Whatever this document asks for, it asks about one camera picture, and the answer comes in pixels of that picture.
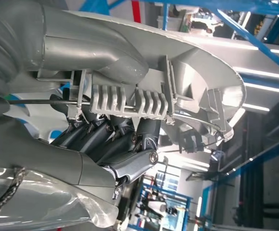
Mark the red barrier belt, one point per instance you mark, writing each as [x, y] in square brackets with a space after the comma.
[136, 11]

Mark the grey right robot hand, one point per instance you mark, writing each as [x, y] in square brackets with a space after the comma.
[45, 165]

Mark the clear plastic film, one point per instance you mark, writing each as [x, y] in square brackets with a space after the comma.
[57, 201]

